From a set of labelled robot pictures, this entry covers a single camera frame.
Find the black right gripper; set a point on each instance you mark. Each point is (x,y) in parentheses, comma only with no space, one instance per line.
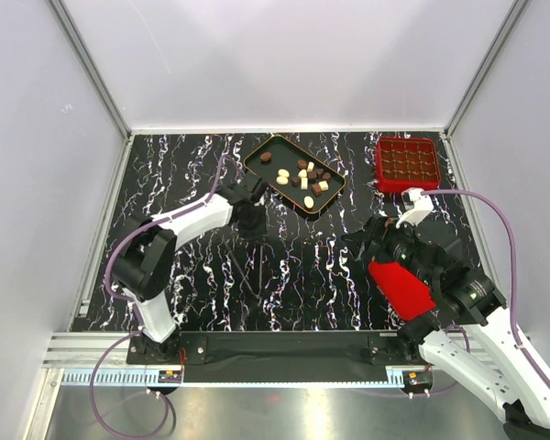
(380,230)

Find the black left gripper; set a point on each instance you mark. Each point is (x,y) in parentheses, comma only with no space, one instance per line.
(259,231)

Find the white oval chocolate front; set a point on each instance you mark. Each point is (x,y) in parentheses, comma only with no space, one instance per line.
(308,202)

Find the brown square chocolate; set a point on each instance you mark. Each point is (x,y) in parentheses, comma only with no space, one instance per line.
(316,189)

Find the metal tweezers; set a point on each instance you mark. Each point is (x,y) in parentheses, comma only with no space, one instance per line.
(246,258)

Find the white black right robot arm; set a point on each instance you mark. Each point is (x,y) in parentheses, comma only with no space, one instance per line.
(455,318)

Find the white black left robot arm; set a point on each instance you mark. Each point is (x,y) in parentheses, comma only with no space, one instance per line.
(140,267)

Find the red chocolate box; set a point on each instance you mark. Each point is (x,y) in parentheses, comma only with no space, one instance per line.
(404,163)

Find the dark heart chocolate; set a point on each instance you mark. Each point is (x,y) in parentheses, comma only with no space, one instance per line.
(323,175)

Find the red box lid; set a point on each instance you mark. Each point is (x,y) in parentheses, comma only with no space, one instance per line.
(408,296)

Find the dark green gold-rimmed tray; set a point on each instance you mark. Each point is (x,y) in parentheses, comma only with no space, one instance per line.
(284,155)

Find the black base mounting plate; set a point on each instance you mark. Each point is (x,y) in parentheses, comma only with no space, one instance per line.
(295,359)

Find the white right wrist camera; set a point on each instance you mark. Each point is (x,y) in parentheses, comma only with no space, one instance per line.
(418,206)

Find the aluminium frame post left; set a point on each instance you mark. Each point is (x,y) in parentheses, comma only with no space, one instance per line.
(79,47)

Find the aluminium frame post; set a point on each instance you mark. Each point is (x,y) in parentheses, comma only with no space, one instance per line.
(79,47)
(504,32)

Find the aluminium front rail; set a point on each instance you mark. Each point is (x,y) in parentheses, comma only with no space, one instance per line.
(102,358)

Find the aluminium frame post right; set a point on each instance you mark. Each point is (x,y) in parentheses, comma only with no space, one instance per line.
(504,32)

